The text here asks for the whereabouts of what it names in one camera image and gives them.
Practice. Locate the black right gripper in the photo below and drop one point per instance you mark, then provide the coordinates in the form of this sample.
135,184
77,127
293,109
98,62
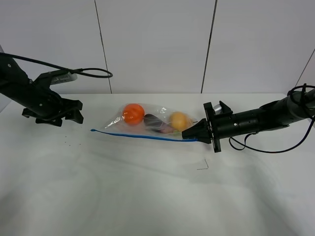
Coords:
221,126

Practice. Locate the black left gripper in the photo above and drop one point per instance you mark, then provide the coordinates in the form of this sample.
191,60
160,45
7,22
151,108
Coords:
45,105

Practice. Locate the clear blue-zip plastic bag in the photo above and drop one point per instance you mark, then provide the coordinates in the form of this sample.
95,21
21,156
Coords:
117,127

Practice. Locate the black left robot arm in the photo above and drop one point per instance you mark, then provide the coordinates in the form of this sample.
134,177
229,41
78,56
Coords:
14,81

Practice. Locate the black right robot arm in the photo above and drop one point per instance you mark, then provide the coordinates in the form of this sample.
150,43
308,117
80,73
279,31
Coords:
299,104

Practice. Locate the yellow pear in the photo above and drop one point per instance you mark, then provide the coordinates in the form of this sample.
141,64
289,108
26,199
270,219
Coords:
180,121

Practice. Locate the purple eggplant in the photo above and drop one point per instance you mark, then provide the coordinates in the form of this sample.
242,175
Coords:
159,126

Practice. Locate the orange fruit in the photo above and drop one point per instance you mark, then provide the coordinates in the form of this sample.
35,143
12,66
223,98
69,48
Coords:
133,114

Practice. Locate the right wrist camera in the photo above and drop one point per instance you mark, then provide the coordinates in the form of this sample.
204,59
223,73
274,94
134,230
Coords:
222,109

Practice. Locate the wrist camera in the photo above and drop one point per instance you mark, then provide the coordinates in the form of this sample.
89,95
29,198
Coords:
62,77
222,109

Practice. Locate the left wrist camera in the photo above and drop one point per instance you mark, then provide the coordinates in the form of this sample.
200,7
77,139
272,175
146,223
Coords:
62,77

